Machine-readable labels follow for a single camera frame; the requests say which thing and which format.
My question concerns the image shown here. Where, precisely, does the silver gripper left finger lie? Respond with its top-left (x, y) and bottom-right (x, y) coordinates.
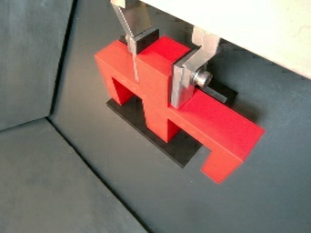
top-left (111, 0), bottom-right (159, 80)

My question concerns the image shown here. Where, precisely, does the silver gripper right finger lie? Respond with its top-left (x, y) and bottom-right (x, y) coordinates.
top-left (170, 26), bottom-right (222, 109)

